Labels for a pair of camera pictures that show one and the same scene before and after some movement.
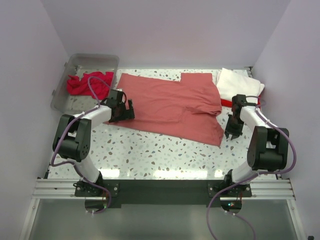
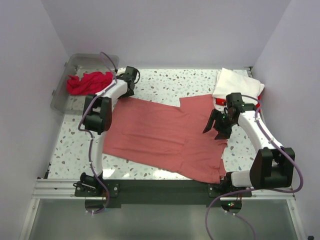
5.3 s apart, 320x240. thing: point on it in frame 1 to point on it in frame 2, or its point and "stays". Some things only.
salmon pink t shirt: x=187 y=108 to x=168 y=138
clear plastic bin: x=76 y=65 stays
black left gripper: x=128 y=114 to x=127 y=94
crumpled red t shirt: x=76 y=87 stays
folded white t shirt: x=231 y=82 stays
